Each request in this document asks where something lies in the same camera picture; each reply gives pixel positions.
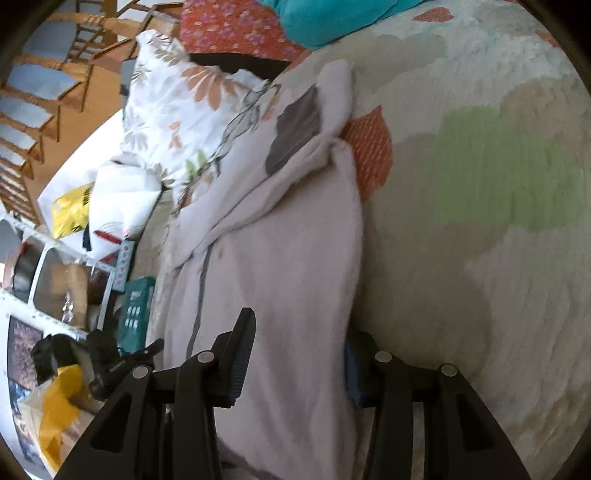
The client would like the white power strip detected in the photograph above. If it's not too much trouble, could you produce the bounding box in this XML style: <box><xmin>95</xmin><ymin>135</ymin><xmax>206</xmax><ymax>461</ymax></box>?
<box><xmin>95</xmin><ymin>240</ymin><xmax>136</xmax><ymax>296</ymax></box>

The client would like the white floral pillow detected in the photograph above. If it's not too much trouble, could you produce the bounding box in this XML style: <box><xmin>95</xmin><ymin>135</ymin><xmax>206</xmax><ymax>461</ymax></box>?
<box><xmin>120</xmin><ymin>30</ymin><xmax>282</xmax><ymax>217</ymax></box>

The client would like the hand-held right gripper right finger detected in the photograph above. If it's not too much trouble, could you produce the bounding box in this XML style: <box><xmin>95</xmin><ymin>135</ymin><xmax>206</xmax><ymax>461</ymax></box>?
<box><xmin>344</xmin><ymin>330</ymin><xmax>532</xmax><ymax>480</ymax></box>

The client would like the heart-printed blanket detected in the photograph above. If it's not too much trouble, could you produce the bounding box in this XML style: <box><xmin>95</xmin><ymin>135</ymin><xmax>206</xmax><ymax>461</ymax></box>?
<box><xmin>134</xmin><ymin>0</ymin><xmax>591</xmax><ymax>480</ymax></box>

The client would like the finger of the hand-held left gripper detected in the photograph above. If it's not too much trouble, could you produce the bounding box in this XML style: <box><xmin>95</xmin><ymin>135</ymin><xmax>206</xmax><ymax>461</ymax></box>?
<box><xmin>121</xmin><ymin>338</ymin><xmax>165</xmax><ymax>360</ymax></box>

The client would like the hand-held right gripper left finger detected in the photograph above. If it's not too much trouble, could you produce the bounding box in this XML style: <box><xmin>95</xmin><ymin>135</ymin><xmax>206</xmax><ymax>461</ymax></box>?
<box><xmin>53</xmin><ymin>307</ymin><xmax>256</xmax><ymax>480</ymax></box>

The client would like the orange floral quilt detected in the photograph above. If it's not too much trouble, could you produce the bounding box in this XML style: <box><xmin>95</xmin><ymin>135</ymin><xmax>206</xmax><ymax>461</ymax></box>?
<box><xmin>179</xmin><ymin>0</ymin><xmax>315</xmax><ymax>63</ymax></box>

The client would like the plain yellow plastic bag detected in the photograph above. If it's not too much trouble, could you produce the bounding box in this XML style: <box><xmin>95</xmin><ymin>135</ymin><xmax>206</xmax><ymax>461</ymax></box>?
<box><xmin>21</xmin><ymin>364</ymin><xmax>93</xmax><ymax>472</ymax></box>

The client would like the teal fleece cloth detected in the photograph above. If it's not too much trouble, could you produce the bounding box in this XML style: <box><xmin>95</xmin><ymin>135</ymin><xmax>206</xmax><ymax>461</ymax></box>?
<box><xmin>259</xmin><ymin>0</ymin><xmax>435</xmax><ymax>51</ymax></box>

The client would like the yellow plastic bag with black print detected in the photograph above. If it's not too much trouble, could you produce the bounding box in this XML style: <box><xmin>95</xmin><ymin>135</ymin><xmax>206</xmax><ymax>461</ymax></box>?
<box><xmin>52</xmin><ymin>182</ymin><xmax>95</xmax><ymax>241</ymax></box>

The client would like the white plastic bag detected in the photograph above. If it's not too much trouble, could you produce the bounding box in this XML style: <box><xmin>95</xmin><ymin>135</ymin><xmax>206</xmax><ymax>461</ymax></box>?
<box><xmin>37</xmin><ymin>159</ymin><xmax>162</xmax><ymax>264</ymax></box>

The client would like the white shelf rack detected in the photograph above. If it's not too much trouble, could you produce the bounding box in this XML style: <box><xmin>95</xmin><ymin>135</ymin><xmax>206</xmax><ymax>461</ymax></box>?
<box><xmin>0</xmin><ymin>217</ymin><xmax>116</xmax><ymax>333</ymax></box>

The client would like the brown cardboard box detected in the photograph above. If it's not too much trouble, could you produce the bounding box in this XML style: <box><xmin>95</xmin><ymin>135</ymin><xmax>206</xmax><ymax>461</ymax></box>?
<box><xmin>46</xmin><ymin>263</ymin><xmax>90</xmax><ymax>324</ymax></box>

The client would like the pale pink garment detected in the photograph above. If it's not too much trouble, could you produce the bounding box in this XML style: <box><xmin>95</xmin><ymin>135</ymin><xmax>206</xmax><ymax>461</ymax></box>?
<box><xmin>152</xmin><ymin>60</ymin><xmax>365</xmax><ymax>480</ymax></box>

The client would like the green cardboard box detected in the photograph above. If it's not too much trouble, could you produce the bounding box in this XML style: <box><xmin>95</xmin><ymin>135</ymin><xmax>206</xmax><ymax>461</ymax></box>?
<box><xmin>115</xmin><ymin>276</ymin><xmax>155</xmax><ymax>352</ymax></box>

